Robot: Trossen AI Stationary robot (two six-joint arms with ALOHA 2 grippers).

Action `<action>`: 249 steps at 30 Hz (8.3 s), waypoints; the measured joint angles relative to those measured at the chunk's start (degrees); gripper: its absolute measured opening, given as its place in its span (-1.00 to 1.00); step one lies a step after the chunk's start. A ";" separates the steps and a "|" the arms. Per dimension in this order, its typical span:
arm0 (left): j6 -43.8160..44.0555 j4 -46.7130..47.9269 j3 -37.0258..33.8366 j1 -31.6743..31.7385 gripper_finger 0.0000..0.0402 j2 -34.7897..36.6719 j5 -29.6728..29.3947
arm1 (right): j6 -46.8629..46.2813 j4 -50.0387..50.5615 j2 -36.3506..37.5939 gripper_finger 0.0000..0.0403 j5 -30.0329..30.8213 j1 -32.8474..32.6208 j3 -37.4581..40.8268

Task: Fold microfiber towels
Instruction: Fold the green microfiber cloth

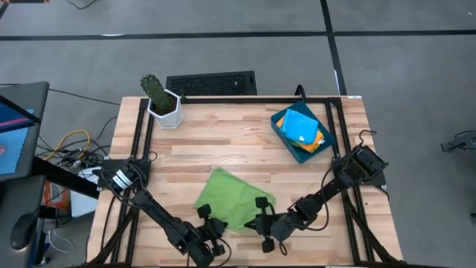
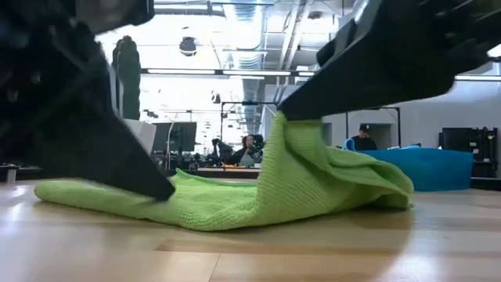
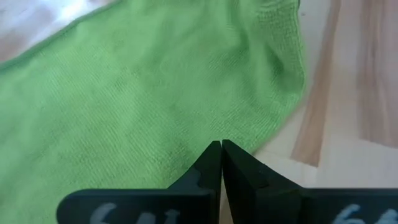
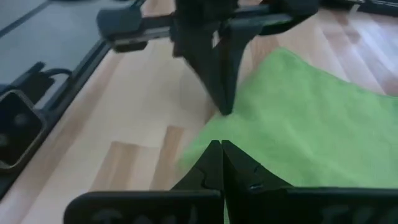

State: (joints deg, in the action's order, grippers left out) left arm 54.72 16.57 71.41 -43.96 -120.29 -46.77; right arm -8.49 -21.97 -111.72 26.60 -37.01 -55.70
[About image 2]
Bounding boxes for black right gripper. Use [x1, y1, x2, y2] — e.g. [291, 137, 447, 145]
[277, 0, 501, 121]

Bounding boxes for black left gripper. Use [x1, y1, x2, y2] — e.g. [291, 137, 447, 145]
[0, 23, 176, 203]

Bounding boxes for green microfiber towel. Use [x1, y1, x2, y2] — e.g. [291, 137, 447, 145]
[34, 111, 415, 232]

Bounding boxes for white hexagonal plant pot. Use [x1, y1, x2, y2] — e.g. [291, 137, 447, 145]
[123, 118, 157, 156]

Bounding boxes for person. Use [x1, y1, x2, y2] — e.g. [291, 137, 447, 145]
[225, 134, 267, 168]
[350, 124, 379, 152]

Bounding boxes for green cactus plant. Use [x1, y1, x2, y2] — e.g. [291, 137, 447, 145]
[111, 34, 142, 121]

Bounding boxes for black background monitor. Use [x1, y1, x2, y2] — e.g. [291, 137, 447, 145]
[150, 121, 198, 154]

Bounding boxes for dark teal fabric bin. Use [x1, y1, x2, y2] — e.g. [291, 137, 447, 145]
[351, 144, 474, 192]

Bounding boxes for black storage cabinet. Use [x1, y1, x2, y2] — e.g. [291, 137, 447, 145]
[438, 127, 499, 178]

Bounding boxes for black ceiling device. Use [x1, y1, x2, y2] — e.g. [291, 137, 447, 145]
[178, 36, 198, 57]

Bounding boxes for black rig frame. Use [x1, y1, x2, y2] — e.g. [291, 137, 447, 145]
[346, 105, 402, 149]
[220, 100, 279, 140]

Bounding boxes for silver ventilation duct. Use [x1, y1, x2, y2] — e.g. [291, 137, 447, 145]
[225, 0, 271, 70]

